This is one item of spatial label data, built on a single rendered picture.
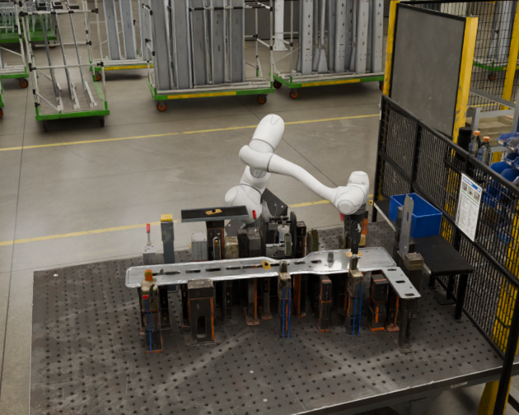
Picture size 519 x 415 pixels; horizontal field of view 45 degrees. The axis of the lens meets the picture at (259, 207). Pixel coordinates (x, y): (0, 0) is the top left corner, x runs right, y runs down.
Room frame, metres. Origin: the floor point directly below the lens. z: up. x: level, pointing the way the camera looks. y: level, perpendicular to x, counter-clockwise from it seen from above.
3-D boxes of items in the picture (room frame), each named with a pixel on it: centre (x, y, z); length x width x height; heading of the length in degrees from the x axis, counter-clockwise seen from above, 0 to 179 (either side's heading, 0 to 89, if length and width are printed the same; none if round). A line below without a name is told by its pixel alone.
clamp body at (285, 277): (2.62, -0.12, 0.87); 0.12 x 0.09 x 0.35; 9
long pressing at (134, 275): (2.78, -0.02, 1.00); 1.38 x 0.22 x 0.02; 99
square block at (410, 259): (2.78, -0.79, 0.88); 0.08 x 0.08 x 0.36; 9
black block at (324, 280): (2.66, -0.33, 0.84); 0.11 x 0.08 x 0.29; 9
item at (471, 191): (2.85, -1.06, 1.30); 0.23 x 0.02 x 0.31; 9
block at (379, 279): (2.69, -0.60, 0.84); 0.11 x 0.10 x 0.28; 9
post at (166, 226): (3.04, 0.50, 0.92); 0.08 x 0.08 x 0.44; 9
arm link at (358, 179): (2.85, -0.49, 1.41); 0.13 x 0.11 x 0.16; 157
